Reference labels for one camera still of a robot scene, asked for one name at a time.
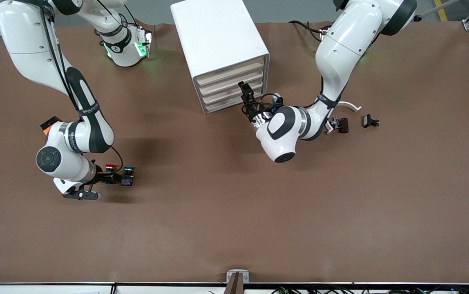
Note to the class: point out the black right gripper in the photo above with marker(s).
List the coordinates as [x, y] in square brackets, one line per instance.
[107, 177]

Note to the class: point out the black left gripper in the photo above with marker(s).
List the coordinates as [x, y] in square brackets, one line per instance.
[252, 111]

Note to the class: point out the red push button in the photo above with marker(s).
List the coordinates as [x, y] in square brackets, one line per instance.
[110, 166]

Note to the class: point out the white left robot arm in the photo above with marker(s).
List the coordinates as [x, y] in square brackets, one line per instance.
[340, 41]

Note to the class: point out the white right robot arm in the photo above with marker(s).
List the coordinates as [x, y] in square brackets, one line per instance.
[26, 32]

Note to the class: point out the green push button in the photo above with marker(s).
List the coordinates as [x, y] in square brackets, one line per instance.
[128, 177]

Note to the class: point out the orange and black box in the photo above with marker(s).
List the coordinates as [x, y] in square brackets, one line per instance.
[46, 130]

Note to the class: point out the brown and metal small part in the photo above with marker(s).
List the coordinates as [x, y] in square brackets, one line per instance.
[342, 125]

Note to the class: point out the brown table cover sheet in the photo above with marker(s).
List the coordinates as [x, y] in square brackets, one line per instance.
[234, 204]

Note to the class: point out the small black clip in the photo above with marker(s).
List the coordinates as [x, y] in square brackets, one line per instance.
[368, 121]

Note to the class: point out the grey metal rod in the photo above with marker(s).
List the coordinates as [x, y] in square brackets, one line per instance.
[422, 17]

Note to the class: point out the black table edge rail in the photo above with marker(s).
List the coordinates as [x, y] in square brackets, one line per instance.
[54, 283]

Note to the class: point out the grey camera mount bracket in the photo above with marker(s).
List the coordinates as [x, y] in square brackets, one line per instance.
[237, 275]

